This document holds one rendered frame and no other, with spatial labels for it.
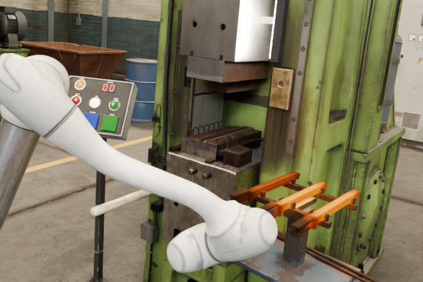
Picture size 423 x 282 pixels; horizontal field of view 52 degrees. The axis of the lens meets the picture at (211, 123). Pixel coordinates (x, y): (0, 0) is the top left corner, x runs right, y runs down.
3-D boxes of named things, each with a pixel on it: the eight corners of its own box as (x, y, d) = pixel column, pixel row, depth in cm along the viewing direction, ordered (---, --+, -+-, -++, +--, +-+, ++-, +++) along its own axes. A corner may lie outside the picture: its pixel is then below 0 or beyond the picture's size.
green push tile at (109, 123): (115, 131, 206) (118, 117, 208) (100, 130, 207) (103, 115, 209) (116, 132, 208) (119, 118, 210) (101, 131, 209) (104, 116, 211)
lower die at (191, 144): (215, 161, 195) (216, 143, 193) (180, 151, 206) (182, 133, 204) (260, 145, 229) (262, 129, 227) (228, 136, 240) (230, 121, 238)
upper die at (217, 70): (222, 82, 187) (225, 60, 185) (186, 76, 198) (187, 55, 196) (267, 78, 221) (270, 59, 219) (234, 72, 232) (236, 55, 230)
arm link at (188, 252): (208, 261, 120) (243, 253, 111) (167, 283, 108) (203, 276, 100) (194, 223, 121) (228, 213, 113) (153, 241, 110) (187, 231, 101)
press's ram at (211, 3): (252, 65, 178) (263, -39, 169) (179, 54, 199) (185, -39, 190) (294, 62, 212) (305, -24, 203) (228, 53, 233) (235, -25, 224)
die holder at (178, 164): (225, 268, 192) (235, 172, 182) (160, 238, 213) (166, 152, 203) (281, 226, 238) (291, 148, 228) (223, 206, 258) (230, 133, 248)
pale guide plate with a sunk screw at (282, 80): (287, 109, 185) (292, 70, 181) (268, 106, 190) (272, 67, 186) (289, 109, 187) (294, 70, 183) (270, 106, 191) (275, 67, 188)
